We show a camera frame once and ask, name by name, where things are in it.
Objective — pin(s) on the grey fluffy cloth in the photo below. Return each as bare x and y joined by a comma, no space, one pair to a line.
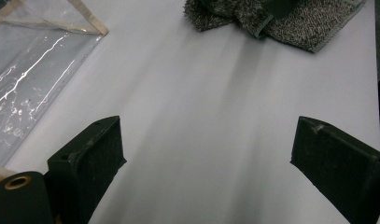
302,25

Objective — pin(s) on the clear plastic bag beige trim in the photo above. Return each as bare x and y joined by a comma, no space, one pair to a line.
32,77

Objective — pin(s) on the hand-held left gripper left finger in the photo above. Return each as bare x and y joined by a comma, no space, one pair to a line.
85,168

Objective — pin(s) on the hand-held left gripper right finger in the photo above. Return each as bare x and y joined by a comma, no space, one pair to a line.
340,168

